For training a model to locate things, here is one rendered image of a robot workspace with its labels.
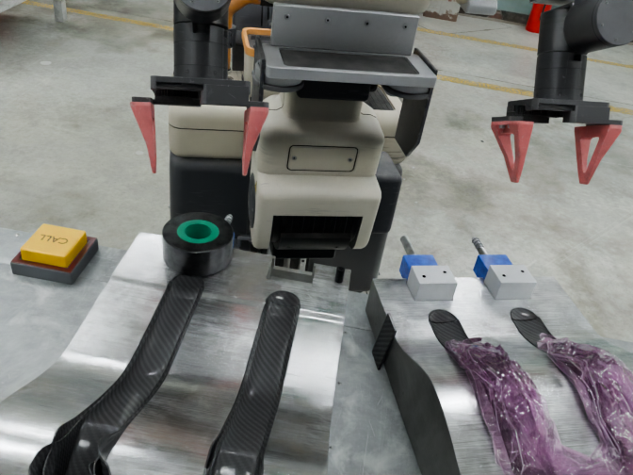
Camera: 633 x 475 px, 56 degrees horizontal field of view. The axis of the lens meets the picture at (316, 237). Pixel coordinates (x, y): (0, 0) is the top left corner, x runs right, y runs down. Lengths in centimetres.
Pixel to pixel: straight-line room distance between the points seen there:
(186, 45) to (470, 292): 45
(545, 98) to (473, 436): 41
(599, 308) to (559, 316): 161
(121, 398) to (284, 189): 57
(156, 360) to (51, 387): 10
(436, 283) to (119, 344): 37
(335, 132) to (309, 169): 8
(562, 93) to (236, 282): 44
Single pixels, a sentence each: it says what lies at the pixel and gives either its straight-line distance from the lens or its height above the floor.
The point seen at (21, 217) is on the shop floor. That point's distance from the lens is 244.
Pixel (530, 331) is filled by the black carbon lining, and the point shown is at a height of 85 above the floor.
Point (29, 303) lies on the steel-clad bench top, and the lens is 81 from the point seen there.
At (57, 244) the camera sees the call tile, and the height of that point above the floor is 84.
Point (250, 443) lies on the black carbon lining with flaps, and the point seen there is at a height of 91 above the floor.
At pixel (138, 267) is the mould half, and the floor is 89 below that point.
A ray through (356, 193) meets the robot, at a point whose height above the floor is 79.
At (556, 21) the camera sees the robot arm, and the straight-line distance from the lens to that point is 79.
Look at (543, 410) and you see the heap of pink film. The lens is 61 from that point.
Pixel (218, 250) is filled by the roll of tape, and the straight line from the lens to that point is 67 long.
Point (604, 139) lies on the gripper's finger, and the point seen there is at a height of 105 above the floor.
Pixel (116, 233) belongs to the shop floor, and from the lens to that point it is 230.
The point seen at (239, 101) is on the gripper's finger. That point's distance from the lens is 64.
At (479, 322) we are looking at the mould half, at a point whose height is 86.
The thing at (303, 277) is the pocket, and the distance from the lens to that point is 73.
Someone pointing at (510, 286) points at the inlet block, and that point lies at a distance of 79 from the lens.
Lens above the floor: 133
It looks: 35 degrees down
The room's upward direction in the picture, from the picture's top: 9 degrees clockwise
